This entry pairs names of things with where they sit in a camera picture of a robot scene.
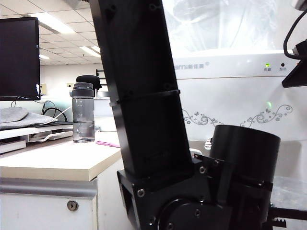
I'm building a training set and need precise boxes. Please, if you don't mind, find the pink paper packet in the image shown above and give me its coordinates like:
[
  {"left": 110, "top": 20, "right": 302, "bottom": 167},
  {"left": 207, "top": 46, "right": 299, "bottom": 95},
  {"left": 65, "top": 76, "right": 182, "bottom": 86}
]
[{"left": 95, "top": 140, "right": 120, "bottom": 148}]

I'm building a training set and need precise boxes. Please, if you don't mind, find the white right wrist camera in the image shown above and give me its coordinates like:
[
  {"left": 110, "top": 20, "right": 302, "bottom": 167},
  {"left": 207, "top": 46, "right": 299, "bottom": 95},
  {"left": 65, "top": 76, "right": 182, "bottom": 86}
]
[{"left": 291, "top": 0, "right": 307, "bottom": 11}]

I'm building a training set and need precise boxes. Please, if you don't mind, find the white floor water dispenser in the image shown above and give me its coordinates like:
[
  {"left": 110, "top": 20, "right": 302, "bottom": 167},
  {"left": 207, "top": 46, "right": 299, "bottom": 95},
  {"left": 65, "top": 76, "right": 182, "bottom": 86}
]
[{"left": 171, "top": 49, "right": 307, "bottom": 230}]

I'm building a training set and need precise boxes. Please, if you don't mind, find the black computer monitor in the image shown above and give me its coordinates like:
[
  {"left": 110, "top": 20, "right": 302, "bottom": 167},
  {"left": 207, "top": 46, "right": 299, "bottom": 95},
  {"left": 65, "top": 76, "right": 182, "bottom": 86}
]
[{"left": 0, "top": 17, "right": 41, "bottom": 101}]

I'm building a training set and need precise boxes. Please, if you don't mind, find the white monitor riser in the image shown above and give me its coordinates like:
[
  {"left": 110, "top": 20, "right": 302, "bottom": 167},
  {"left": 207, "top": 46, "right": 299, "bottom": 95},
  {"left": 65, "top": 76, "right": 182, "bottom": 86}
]
[{"left": 0, "top": 124, "right": 74, "bottom": 154}]

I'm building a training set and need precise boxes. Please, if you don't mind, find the black camera cable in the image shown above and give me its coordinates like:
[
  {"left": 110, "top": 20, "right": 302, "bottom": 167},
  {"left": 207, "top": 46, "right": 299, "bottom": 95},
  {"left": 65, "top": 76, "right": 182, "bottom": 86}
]
[{"left": 283, "top": 10, "right": 307, "bottom": 59}]

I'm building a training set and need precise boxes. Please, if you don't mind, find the dark grey sport bottle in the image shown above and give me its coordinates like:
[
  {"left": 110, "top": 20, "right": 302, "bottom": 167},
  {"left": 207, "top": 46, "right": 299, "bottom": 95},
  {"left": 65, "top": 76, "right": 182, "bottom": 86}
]
[{"left": 71, "top": 82, "right": 95, "bottom": 144}]

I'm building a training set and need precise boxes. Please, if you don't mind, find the black office chair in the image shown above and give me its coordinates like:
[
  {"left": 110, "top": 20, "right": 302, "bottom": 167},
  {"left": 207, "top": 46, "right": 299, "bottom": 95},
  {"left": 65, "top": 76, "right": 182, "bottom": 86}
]
[{"left": 76, "top": 75, "right": 101, "bottom": 91}]

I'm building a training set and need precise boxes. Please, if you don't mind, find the round metal cabinet lock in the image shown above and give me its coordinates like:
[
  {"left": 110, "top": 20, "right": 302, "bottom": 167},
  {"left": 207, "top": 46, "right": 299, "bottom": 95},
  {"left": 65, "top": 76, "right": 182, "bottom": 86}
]
[{"left": 67, "top": 200, "right": 79, "bottom": 212}]

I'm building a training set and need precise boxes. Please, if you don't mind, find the bagged clear water jug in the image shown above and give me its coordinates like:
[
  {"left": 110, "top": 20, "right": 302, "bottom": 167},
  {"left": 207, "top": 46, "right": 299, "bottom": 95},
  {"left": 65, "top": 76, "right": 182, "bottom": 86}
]
[{"left": 162, "top": 0, "right": 293, "bottom": 52}]

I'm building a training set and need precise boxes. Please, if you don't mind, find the black background shelf rack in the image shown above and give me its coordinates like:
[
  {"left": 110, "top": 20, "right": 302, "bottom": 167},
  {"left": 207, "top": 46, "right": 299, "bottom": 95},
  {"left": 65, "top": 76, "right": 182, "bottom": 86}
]
[{"left": 95, "top": 69, "right": 107, "bottom": 85}]

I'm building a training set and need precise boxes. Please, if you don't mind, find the frosted white desk partition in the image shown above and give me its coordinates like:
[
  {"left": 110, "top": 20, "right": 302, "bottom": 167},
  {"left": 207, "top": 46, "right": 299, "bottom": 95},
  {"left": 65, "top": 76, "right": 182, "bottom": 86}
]
[{"left": 94, "top": 97, "right": 118, "bottom": 132}]

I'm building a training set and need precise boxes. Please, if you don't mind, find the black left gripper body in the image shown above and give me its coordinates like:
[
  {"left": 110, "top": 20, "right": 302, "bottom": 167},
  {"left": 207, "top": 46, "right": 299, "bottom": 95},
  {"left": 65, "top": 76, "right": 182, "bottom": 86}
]
[{"left": 270, "top": 203, "right": 307, "bottom": 229}]

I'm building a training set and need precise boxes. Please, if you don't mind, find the white desk cabinet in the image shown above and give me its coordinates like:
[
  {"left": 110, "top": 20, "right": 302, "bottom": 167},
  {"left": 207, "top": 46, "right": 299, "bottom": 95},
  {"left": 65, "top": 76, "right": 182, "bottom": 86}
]
[{"left": 0, "top": 177, "right": 99, "bottom": 230}]

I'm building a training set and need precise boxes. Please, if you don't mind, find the clear plastic mug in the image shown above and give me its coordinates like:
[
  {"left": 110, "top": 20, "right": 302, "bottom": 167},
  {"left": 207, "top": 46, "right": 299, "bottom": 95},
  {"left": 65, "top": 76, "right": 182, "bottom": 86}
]
[{"left": 271, "top": 176, "right": 307, "bottom": 230}]

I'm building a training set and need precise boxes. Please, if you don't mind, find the black desk cable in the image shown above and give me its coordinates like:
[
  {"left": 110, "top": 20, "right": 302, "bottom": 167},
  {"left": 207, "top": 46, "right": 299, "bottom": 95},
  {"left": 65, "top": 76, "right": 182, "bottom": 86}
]
[{"left": 42, "top": 100, "right": 68, "bottom": 123}]

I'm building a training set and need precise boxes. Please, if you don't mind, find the grey felt cloth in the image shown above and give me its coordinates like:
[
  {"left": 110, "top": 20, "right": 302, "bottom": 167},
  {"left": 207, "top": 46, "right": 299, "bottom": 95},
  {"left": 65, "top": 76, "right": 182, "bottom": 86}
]
[{"left": 0, "top": 107, "right": 59, "bottom": 131}]

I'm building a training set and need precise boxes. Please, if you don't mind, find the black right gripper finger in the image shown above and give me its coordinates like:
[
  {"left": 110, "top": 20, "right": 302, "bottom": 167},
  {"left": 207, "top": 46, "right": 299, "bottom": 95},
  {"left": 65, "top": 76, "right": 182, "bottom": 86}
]
[{"left": 281, "top": 58, "right": 307, "bottom": 88}]

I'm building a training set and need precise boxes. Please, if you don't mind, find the white desk cable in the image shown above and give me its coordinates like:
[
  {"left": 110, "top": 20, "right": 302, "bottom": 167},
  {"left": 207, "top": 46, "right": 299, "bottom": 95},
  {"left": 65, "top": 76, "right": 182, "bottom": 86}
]
[{"left": 39, "top": 106, "right": 73, "bottom": 127}]

